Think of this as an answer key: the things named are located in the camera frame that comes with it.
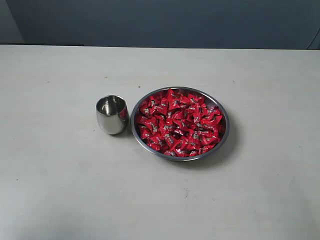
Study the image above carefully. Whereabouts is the pile of red wrapped candies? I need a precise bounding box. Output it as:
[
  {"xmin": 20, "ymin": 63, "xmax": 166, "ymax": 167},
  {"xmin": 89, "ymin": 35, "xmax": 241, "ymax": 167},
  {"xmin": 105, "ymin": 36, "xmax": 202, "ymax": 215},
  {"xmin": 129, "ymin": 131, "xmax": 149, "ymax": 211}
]
[{"xmin": 135, "ymin": 88, "xmax": 225, "ymax": 158}]

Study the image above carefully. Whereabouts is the round steel bowl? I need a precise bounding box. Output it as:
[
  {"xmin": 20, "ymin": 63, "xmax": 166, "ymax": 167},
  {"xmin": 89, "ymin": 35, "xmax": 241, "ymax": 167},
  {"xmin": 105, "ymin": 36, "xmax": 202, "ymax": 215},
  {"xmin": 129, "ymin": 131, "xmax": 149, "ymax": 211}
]
[{"xmin": 130, "ymin": 86, "xmax": 230, "ymax": 162}]

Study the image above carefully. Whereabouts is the small stainless steel cup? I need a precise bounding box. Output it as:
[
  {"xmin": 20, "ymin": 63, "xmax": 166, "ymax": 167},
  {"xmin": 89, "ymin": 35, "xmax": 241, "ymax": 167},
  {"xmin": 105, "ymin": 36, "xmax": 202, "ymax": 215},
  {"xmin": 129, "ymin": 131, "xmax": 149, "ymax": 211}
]
[{"xmin": 96, "ymin": 95, "xmax": 129, "ymax": 135}]

